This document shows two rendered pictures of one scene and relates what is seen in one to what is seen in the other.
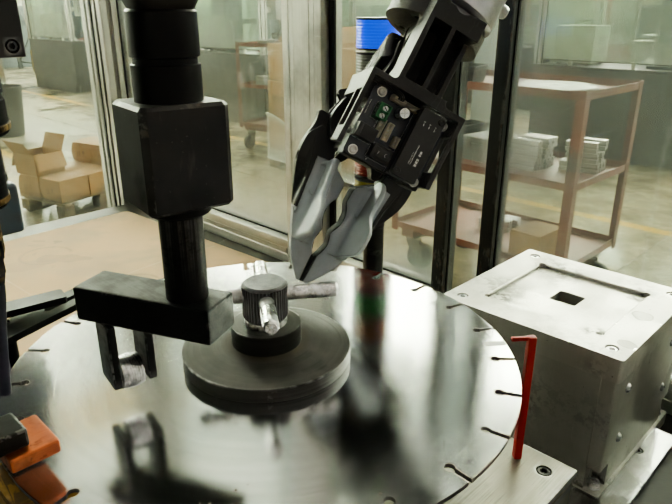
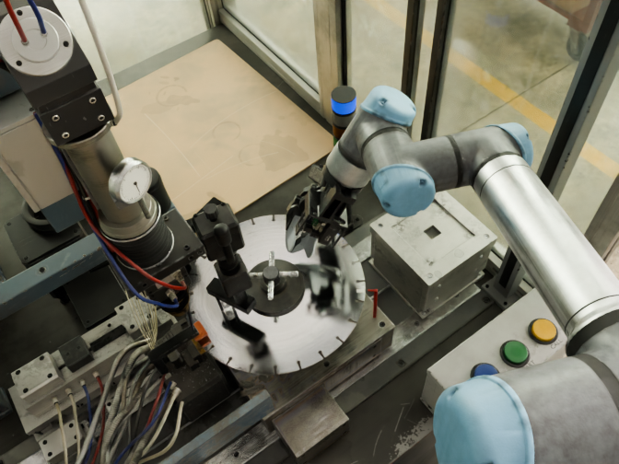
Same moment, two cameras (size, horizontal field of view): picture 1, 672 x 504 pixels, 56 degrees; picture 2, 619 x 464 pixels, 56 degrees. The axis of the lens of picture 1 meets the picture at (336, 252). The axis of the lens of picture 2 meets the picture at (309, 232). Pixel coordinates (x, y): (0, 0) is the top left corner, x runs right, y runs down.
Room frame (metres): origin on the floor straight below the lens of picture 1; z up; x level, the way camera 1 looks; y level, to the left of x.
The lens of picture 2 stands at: (-0.12, -0.17, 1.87)
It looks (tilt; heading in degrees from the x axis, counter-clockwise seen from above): 55 degrees down; 16
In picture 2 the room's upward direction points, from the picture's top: 7 degrees counter-clockwise
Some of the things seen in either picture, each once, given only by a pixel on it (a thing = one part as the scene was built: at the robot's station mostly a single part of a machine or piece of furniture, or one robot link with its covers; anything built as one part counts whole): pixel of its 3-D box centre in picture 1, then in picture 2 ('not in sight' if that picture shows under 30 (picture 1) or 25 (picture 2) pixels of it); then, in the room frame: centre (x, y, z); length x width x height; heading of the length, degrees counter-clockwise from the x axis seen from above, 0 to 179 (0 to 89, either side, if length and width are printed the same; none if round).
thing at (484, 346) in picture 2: not in sight; (499, 364); (0.34, -0.38, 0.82); 0.28 x 0.11 x 0.15; 136
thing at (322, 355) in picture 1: (266, 338); (273, 284); (0.37, 0.05, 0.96); 0.11 x 0.11 x 0.03
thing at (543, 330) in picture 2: not in sight; (543, 331); (0.38, -0.44, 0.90); 0.04 x 0.04 x 0.02
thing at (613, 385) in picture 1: (557, 361); (428, 251); (0.57, -0.23, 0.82); 0.18 x 0.18 x 0.15; 46
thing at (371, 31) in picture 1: (378, 33); (344, 100); (0.66, -0.04, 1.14); 0.05 x 0.04 x 0.03; 46
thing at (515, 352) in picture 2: not in sight; (514, 353); (0.33, -0.39, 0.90); 0.04 x 0.04 x 0.02
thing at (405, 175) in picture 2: not in sight; (409, 171); (0.41, -0.17, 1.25); 0.11 x 0.11 x 0.08; 23
